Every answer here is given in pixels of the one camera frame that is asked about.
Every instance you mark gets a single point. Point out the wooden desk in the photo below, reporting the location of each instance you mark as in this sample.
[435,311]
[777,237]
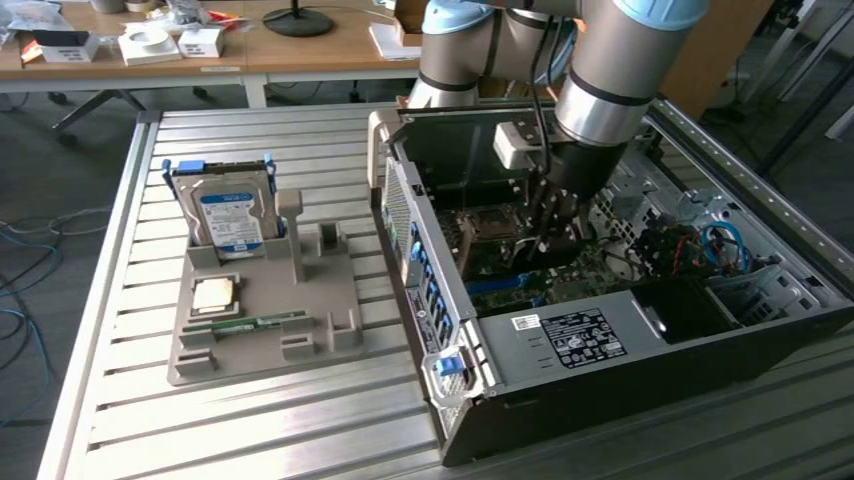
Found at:
[300,52]

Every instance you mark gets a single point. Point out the grey parts rack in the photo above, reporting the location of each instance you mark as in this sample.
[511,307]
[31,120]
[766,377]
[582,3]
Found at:
[267,350]

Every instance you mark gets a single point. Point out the wooden cabinet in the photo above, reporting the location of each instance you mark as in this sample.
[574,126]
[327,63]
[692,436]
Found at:
[727,60]

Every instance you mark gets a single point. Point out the long PCIe expansion slot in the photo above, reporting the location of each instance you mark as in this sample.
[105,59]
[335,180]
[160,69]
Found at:
[496,287]

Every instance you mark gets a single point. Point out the white labelled carton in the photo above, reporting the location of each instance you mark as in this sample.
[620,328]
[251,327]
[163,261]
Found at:
[200,47]

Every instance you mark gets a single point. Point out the brown cardboard box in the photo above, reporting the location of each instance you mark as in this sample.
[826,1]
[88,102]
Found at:
[408,15]

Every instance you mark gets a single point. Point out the black open PC case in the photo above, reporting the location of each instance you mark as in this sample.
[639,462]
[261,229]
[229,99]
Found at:
[600,415]

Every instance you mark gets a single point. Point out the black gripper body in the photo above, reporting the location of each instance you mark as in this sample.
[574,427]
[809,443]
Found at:
[587,170]

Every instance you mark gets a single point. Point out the grey power supply unit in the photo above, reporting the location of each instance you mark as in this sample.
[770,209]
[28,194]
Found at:
[507,345]

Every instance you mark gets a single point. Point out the beige tape roll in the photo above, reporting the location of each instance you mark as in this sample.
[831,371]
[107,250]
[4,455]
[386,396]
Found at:
[133,6]

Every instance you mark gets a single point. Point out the blue case latch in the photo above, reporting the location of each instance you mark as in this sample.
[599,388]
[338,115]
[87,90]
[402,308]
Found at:
[447,365]

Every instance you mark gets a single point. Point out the clear plastic bags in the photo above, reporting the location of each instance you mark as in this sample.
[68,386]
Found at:
[33,15]

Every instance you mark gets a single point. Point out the white tape roll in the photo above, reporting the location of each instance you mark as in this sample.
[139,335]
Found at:
[136,36]

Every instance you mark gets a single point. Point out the green RAM stick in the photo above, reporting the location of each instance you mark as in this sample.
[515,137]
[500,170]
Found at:
[253,324]

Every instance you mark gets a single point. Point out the hard disk in blue caddy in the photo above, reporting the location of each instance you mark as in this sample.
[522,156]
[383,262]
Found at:
[227,215]

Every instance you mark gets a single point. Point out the graphics card with fan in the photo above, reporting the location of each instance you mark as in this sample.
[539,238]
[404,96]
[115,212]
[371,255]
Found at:
[556,255]

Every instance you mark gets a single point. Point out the green motherboard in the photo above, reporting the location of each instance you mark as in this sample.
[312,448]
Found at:
[587,272]

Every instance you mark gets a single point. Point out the white box with label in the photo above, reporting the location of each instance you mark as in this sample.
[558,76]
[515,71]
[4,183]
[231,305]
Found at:
[67,54]

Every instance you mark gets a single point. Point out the grey cup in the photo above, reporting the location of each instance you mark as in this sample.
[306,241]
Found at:
[107,5]

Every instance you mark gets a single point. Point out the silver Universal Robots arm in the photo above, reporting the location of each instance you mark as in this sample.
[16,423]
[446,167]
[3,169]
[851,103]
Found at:
[620,60]

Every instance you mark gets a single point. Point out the silver disk bay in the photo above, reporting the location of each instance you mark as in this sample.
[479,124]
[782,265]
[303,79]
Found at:
[767,295]

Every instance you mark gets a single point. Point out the CPU chip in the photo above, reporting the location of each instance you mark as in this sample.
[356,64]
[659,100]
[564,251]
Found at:
[212,296]

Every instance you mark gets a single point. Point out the black round stand base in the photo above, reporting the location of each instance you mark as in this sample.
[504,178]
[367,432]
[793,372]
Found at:
[296,22]

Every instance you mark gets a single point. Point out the CPU socket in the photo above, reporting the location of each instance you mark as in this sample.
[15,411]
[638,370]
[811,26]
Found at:
[490,222]

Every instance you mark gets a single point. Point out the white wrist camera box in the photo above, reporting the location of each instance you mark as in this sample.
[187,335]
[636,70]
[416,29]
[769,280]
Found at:
[514,147]

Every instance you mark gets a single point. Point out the white paper booklet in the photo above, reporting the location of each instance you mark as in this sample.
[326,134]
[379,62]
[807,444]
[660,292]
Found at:
[394,42]

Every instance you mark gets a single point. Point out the red packet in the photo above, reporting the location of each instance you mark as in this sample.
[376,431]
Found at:
[227,17]

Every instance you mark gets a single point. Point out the white flat box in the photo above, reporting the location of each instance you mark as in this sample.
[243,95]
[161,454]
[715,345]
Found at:
[149,57]

